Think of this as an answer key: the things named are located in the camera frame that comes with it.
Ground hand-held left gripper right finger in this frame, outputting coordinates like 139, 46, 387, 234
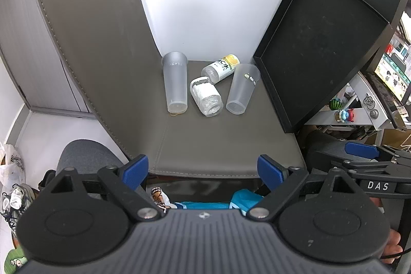
249, 155, 357, 222

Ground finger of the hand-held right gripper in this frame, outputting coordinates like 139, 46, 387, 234
331, 160, 400, 176
345, 140, 411, 162

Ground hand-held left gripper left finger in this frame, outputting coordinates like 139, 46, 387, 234
48, 155, 166, 222

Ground frosted plastic cup with print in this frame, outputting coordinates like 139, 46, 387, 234
226, 62, 260, 115

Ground tall frosted plastic cup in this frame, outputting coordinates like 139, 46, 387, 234
161, 51, 188, 114

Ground person's right hand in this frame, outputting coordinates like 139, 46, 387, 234
382, 227, 406, 266

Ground plaid cloth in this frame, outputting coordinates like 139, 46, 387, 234
149, 187, 175, 213

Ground blue toy figure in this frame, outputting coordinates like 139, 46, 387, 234
334, 108, 355, 124

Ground black chair seat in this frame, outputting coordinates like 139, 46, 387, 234
303, 129, 354, 167

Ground grey stool cushion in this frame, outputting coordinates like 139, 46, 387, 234
56, 139, 130, 179

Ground silver laptop stand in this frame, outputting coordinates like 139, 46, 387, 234
305, 72, 402, 133

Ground black laptop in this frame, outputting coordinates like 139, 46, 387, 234
366, 51, 411, 131

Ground blue cloth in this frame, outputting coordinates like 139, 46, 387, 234
175, 190, 262, 217

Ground clear bottle with white label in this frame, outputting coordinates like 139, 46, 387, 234
190, 76, 224, 117

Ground black tray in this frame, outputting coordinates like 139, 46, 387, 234
253, 0, 390, 134

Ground clear bottle with yellow label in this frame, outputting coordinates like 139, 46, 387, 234
201, 54, 240, 84

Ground grey leather mat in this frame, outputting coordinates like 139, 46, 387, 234
36, 0, 305, 180

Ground grey sneakers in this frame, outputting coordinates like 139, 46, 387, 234
0, 183, 34, 230

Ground white plastic bag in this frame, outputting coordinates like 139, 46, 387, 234
0, 143, 25, 194

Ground green printed item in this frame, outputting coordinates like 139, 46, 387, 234
5, 247, 31, 270

